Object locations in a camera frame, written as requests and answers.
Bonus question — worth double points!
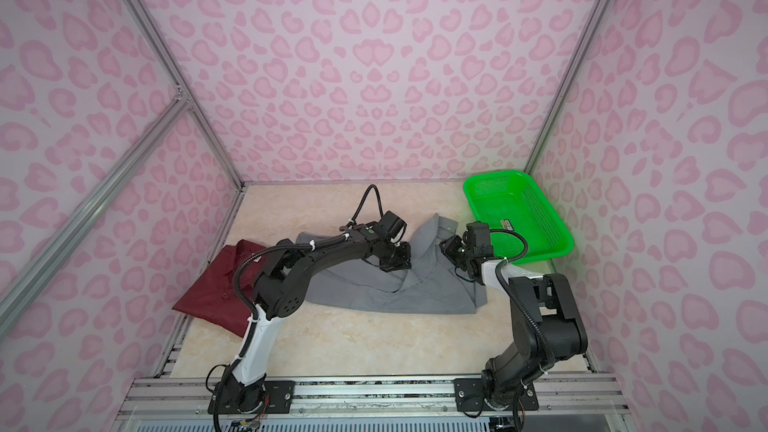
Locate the grey long sleeve shirt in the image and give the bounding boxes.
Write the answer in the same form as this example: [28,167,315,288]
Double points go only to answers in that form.
[306,214,488,315]

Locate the right rear aluminium frame post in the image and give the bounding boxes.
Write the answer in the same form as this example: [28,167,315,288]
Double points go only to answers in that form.
[523,0,615,175]

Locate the aluminium frame post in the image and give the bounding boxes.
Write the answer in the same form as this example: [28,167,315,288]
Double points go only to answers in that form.
[122,0,246,192]
[523,0,615,175]

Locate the green plastic basket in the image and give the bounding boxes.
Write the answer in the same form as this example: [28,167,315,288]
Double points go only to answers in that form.
[463,170,574,265]

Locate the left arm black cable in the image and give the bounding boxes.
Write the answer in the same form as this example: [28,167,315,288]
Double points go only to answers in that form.
[341,184,386,232]

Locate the maroon long sleeve shirt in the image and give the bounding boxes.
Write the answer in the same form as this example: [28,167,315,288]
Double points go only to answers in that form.
[173,239,265,337]

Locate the left rear aluminium frame post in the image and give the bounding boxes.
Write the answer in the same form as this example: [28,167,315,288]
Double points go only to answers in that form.
[122,0,246,192]

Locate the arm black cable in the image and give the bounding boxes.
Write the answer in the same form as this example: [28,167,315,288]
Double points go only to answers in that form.
[341,184,386,232]
[488,228,556,373]

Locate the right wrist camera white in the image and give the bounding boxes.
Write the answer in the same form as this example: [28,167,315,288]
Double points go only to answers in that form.
[463,221,493,255]

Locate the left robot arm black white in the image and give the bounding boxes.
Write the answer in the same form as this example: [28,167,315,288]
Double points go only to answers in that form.
[208,211,411,417]

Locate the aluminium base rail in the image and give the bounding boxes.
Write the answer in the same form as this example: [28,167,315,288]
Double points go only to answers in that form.
[111,372,636,431]

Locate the left aluminium frame diagonal strut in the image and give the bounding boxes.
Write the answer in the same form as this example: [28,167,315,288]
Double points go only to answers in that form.
[1,94,188,337]

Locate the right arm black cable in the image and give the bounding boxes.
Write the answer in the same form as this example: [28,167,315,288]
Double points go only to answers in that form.
[488,228,556,373]

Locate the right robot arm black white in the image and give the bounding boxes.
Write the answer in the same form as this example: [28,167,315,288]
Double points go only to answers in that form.
[440,231,588,431]

